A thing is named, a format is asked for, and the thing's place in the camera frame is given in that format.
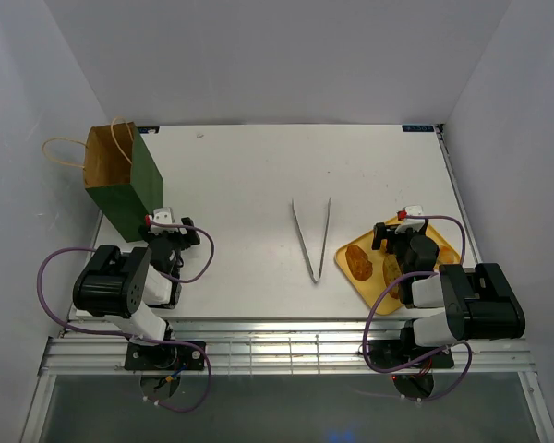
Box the sliced seeded bread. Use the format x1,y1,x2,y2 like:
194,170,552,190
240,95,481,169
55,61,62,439
382,254,402,300

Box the long brown bread roll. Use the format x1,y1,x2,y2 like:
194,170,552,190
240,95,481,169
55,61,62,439
345,245,373,281

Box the green paper bag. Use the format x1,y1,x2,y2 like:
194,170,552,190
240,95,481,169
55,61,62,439
42,116,163,243

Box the metal tongs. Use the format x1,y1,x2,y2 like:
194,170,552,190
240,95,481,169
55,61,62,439
291,197,332,285

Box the orange bagel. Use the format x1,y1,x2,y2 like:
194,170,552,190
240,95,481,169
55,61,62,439
437,245,460,266

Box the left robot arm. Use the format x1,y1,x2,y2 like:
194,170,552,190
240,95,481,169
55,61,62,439
73,209,200,369

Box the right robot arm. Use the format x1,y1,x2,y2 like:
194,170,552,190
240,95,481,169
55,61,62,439
367,212,525,367

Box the yellow tray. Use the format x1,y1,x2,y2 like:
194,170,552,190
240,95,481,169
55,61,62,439
334,224,461,308

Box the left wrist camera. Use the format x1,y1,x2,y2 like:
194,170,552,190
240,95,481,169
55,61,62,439
145,207,175,233

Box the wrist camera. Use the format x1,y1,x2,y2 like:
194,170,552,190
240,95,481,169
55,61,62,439
145,207,175,233
395,205,428,234

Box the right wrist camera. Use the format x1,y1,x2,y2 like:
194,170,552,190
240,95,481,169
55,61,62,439
395,205,428,234

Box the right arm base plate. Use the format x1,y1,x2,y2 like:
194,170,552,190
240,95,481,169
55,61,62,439
363,339,454,373

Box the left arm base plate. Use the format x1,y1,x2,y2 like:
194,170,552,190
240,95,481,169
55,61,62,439
124,342,205,371

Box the aluminium rail frame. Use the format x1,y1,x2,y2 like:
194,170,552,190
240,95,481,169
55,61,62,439
40,320,536,376

